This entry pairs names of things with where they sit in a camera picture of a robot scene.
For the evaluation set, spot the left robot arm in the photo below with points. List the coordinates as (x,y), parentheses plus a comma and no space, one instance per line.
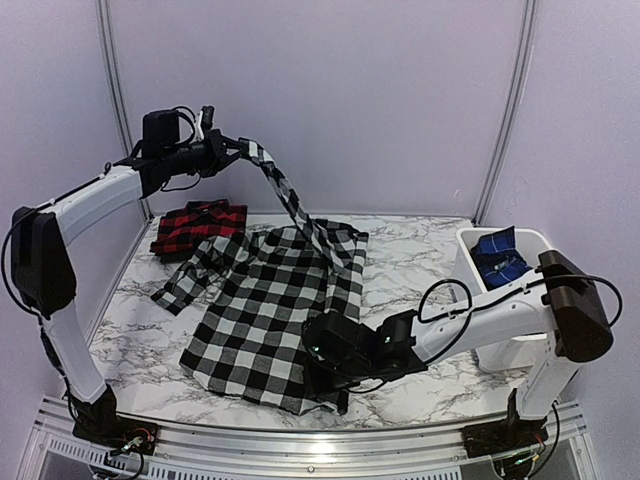
(38,240)

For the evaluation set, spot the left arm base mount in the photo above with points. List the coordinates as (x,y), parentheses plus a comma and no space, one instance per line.
(100,423)

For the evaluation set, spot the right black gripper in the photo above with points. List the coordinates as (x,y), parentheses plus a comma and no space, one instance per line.
(314,383)

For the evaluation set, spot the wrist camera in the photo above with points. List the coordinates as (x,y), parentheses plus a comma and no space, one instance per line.
(204,122)
(333,336)

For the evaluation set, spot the blue plaid shirt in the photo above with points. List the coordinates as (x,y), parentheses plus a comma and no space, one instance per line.
(497,260)

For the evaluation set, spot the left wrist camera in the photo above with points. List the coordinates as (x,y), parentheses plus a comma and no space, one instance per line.
(204,122)

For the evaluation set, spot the red black plaid shirt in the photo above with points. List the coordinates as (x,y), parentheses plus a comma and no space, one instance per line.
(181,231)

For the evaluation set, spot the aluminium corner post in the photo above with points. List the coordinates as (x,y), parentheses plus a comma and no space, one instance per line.
(523,54)
(113,78)

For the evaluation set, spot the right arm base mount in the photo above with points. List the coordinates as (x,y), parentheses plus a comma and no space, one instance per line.
(510,433)

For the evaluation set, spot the white plastic bin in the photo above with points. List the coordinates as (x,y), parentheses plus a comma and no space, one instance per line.
(517,352)

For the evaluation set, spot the aluminium front frame rail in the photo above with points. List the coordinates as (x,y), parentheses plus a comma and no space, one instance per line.
(192,451)

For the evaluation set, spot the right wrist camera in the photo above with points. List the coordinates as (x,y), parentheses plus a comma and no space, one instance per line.
(333,336)

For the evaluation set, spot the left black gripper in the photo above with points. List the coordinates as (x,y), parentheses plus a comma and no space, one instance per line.
(217,157)

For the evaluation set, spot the black white plaid shirt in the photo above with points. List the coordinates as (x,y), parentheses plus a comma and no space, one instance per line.
(248,344)

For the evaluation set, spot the left aluminium corner post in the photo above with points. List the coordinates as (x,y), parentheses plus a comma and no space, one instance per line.
(113,78)

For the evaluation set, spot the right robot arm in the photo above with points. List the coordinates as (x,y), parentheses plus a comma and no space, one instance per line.
(556,298)

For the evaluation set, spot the right aluminium corner post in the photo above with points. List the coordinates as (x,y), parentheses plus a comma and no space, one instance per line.
(523,54)

